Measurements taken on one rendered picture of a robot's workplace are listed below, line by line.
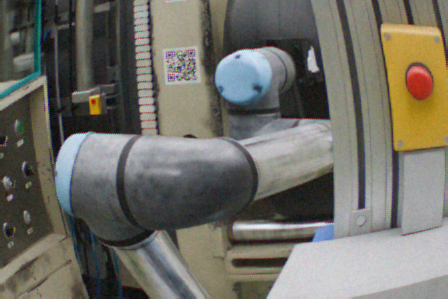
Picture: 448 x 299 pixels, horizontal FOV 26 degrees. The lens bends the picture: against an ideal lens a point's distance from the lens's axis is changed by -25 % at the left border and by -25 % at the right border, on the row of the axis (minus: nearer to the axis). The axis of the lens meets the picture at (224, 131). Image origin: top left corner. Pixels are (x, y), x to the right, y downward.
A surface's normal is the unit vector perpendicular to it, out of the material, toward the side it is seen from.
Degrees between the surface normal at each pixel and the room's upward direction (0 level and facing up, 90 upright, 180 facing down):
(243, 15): 60
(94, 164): 52
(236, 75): 83
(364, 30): 90
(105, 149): 34
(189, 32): 90
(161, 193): 85
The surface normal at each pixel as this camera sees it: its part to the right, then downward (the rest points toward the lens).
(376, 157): -0.19, 0.24
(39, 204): 0.93, -0.02
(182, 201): 0.30, 0.31
